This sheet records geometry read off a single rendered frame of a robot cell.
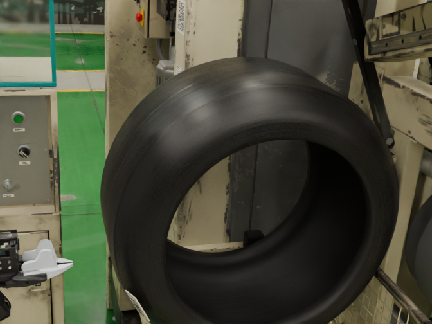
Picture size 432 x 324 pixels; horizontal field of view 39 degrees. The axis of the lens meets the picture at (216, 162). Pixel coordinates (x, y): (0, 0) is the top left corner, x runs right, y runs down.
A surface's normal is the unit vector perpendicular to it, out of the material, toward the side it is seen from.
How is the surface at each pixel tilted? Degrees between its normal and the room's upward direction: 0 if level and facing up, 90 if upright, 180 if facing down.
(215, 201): 90
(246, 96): 44
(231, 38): 90
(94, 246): 0
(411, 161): 90
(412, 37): 90
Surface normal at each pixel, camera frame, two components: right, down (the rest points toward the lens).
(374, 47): -0.96, 0.04
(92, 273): 0.07, -0.93
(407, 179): 0.26, 0.37
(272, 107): 0.16, -0.43
